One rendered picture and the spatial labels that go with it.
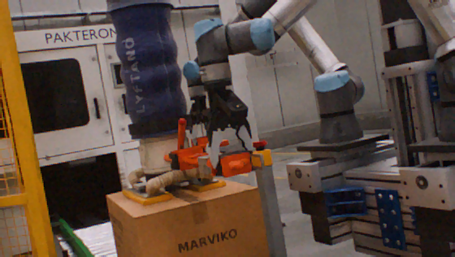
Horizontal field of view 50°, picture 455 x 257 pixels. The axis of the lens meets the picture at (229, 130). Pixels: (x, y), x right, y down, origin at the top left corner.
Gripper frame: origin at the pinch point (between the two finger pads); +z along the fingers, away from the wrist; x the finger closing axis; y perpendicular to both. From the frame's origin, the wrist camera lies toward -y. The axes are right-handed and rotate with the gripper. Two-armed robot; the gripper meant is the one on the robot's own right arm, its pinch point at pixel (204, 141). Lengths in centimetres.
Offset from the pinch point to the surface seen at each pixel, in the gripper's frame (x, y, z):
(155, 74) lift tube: -27, 40, -28
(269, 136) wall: 472, -845, 77
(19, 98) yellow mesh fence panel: -70, -7, -30
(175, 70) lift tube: -20, 38, -29
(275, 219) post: 23.3, 10.1, 38.6
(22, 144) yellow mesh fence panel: -72, -8, -12
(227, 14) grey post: 124, -220, -97
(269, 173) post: 23.8, 10.0, 18.3
